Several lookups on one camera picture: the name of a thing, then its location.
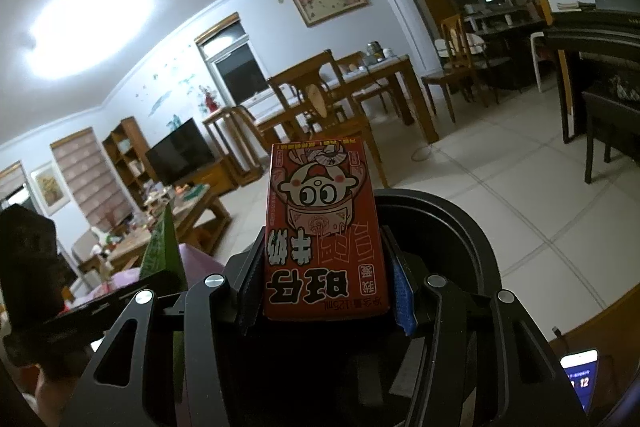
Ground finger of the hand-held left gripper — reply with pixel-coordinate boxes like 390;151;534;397
45;272;183;333

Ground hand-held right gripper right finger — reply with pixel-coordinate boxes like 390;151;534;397
380;227;591;427

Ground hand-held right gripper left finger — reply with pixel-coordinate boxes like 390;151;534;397
60;227;268;427

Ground black round trash bin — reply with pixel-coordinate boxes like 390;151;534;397
220;188;503;427

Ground red milk carton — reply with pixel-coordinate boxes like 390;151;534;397
263;138;396;322

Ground grey sofa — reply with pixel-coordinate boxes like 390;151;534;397
72;229;108;288

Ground purple plastic bag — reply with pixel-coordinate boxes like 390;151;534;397
177;244;226;293

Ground framed yellow flower painting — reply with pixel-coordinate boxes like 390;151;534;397
31;162;71;215

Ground narrow striped window blind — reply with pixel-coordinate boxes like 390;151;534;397
0;162;38;212

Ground green snack packet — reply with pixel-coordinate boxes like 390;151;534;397
139;202;188;290

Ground cluttered wooden coffee table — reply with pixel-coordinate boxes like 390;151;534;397
80;184;233;278

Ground wide striped window blind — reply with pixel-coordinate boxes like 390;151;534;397
50;127;136;228

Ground wooden television stand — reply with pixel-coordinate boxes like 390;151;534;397
170;157;238;198

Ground wooden display shelf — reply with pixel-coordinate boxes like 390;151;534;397
102;117;161;208

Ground black flat television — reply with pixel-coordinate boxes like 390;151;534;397
145;118;216;186

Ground tall wooden side stand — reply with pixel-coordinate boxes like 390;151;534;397
201;104;265;185

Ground smartphone with lit screen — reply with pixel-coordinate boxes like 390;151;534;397
559;348;601;413

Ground wooden chair with oval back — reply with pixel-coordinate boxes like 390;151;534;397
267;62;388;188

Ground wooden framed window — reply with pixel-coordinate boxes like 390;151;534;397
194;13;273;108

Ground wooden dining table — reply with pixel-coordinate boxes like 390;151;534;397
320;54;438;142

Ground bright round ceiling light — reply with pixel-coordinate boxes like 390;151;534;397
27;0;156;78

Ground wooden dining chair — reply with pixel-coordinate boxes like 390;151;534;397
332;51;401;118

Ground wooden chair with cushion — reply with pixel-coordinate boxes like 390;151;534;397
421;14;501;122

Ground white standing air conditioner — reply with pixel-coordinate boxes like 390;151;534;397
377;0;443;75

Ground white plastic stool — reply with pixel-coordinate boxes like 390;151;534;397
530;32;556;92

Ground black piano bench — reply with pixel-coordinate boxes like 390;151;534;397
581;77;640;184

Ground black upright piano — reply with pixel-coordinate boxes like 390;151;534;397
542;12;640;145

